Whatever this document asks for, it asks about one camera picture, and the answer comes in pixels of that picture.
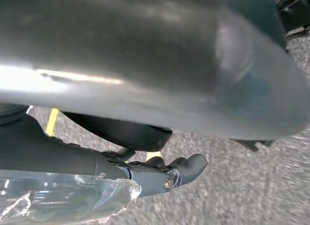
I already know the black robot foot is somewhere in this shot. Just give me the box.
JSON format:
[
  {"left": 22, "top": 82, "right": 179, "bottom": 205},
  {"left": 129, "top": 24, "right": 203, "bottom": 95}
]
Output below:
[{"left": 62, "top": 110, "right": 173, "bottom": 153}]

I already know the yellow floor tape marking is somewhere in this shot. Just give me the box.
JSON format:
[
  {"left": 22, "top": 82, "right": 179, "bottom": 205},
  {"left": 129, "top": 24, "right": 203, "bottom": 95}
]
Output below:
[{"left": 45, "top": 108, "right": 162, "bottom": 162}]

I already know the black robot leg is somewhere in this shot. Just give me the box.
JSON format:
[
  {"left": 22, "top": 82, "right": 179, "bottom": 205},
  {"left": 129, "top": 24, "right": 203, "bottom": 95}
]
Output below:
[{"left": 274, "top": 0, "right": 310, "bottom": 42}]

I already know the clear plastic cover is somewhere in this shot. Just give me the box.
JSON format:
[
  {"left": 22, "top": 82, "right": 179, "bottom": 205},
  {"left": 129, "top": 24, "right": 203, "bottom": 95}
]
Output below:
[{"left": 0, "top": 169, "right": 142, "bottom": 225}]

